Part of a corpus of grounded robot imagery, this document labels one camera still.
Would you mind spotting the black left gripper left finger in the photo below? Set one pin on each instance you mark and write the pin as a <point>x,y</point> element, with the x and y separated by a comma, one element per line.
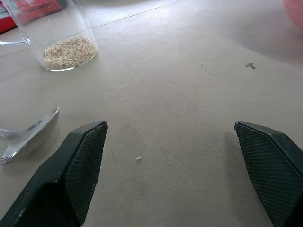
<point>54,179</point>

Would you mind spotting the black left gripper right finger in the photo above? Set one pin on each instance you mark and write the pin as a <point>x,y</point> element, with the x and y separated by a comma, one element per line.
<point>272,165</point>

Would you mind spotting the oats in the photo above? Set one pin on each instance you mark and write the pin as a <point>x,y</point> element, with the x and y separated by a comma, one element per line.
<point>69,53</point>

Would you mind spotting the silver metal spoon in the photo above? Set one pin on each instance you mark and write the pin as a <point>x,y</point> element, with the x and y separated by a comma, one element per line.
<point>23,139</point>

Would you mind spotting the clear glass mug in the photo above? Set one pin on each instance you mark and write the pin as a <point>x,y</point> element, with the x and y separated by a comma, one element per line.
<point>56,28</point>

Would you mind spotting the blurred pink object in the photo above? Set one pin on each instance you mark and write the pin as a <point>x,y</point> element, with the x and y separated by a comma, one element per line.
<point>294,11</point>

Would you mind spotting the red package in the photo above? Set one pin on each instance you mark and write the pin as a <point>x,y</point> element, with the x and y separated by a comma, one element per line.
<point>28,10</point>

